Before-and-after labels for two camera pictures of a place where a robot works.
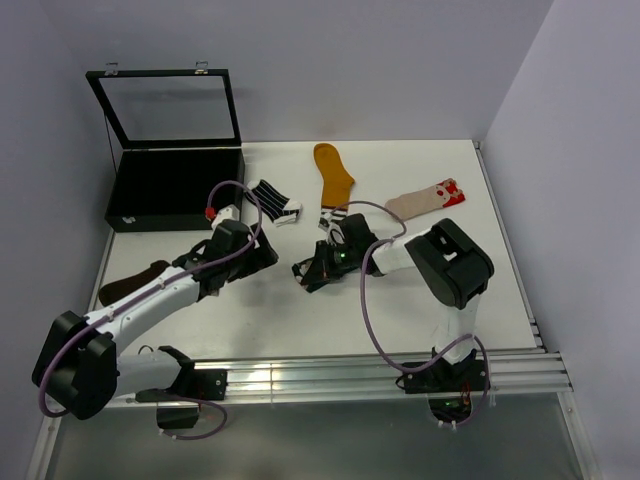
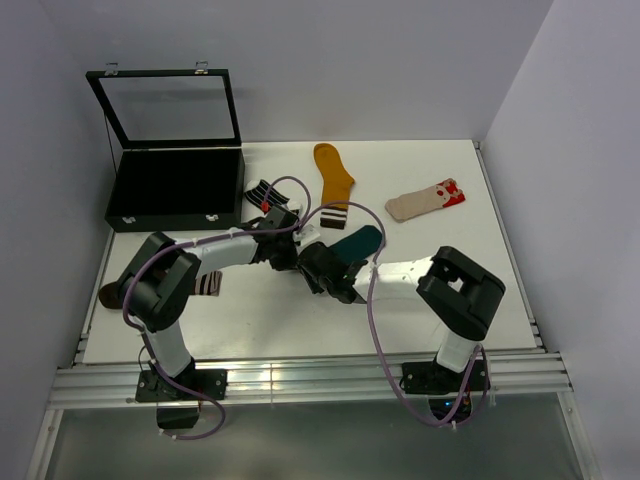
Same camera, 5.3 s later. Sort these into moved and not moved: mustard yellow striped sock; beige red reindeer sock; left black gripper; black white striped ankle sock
Moved: left black gripper
Not moved: beige red reindeer sock; mustard yellow striped sock; black white striped ankle sock
